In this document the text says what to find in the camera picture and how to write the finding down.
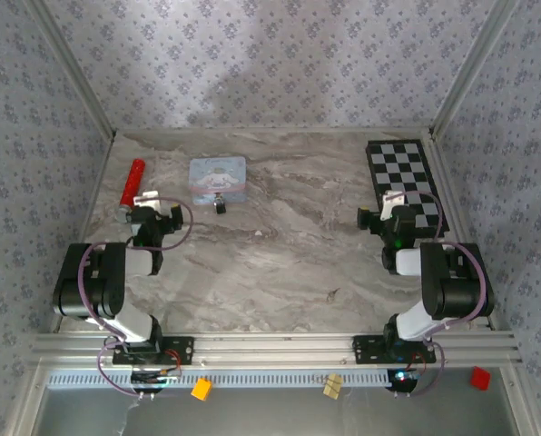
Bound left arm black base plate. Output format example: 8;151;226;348
112;335;195;367

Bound red block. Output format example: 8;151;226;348
469;366;492;391

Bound aluminium side rail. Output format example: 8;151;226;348
427;134;498;331

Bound pastel cartoon tin box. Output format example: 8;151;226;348
187;155;249;206

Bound tan wooden block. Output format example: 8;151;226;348
320;372;344;400

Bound grey slotted cable duct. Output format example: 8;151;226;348
47;368;392;390

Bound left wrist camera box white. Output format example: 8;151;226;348
133;190;162;213

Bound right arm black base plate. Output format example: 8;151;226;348
352;334;437;366

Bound orange block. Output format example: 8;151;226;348
191;379;214;401

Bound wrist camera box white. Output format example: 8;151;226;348
381;190;407;218
133;190;162;213

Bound red cylinder flashlight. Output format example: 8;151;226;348
115;158;146;224

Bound aluminium frame post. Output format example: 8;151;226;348
25;0;118;140
428;0;522;140

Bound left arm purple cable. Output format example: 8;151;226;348
78;194;194;401

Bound aluminium mounting rail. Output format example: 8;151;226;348
29;331;521;364

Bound black grey chessboard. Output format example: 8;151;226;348
366;139;451;240

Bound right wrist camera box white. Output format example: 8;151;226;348
381;190;407;218

